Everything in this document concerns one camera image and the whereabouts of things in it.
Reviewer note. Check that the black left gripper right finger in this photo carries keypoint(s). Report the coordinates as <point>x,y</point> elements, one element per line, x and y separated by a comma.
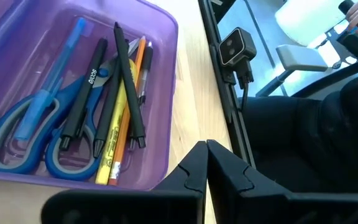
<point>259,205</point>

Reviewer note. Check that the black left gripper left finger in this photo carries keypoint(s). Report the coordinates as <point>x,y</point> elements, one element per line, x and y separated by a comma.
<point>154,205</point>

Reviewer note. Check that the orange pencil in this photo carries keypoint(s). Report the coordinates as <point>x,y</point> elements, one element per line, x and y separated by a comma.
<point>121,149</point>

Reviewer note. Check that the yellow highlighter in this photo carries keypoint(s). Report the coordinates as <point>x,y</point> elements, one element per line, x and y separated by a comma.
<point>112,146</point>

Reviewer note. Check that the black matte scale pen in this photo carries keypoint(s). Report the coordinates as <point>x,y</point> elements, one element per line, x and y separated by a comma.
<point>107,118</point>
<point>84,93</point>
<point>129,87</point>

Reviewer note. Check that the black clear barrel gel pen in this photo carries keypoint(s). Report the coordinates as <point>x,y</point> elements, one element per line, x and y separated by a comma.
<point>147,62</point>

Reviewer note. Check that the blue pen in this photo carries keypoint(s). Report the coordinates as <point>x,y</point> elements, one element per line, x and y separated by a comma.
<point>51,81</point>

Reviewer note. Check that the purple plastic supply box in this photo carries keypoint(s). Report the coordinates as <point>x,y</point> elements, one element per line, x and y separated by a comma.
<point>160,93</point>

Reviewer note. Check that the person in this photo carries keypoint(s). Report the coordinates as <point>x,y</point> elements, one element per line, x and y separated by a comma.
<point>306,130</point>

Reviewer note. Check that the white gray chair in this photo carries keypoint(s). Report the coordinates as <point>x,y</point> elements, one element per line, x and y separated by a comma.
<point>303,57</point>

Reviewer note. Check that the black aluminium table frame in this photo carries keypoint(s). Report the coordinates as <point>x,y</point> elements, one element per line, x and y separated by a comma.
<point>230,102</point>

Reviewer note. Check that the small black depth camera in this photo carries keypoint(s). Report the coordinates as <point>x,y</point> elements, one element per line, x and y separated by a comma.
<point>236,46</point>

